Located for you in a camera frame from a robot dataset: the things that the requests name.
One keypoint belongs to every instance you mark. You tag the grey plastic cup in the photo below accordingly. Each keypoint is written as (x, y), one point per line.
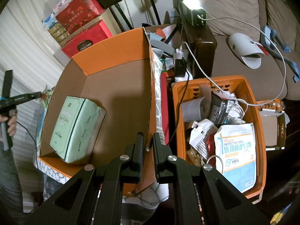
(192, 110)

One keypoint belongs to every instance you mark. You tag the blue handheld tool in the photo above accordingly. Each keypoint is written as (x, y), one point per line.
(269, 40)

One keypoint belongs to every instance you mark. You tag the black foil packet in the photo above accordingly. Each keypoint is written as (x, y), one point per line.
(219, 109)

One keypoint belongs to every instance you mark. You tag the green tissue pack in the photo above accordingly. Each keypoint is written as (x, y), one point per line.
(76, 130)

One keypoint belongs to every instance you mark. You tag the orange plastic basket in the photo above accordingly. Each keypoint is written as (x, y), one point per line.
(233, 84)

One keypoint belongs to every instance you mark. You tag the black power adapter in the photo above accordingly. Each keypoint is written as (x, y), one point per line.
(180, 67)

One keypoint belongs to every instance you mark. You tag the blue white mask package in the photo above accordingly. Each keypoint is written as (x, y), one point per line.
(235, 148)

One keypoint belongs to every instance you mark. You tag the small orange cardboard box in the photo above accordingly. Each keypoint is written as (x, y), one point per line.
(273, 120)

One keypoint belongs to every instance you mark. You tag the upper red gift box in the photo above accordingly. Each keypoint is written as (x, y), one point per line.
(78, 13)

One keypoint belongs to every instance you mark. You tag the grey curved device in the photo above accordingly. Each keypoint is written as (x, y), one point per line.
(246, 50)

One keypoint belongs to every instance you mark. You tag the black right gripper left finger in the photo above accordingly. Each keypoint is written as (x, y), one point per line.
(94, 194)

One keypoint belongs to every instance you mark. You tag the black power station lamp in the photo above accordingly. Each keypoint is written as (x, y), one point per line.
(194, 12)

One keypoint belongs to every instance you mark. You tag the white crumpled packet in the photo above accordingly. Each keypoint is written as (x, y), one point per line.
(199, 136)

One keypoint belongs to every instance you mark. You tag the patterned white blanket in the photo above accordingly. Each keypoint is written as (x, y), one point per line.
(150, 198)

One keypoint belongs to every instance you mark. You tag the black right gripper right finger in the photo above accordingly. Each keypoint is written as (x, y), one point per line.
(202, 195)

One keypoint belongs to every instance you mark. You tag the brown sofa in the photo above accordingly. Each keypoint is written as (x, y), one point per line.
(272, 78)

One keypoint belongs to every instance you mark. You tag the person's left hand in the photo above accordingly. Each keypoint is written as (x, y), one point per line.
(12, 122)

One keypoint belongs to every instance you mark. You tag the dark wooden side table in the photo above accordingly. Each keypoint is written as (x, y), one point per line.
(201, 42)

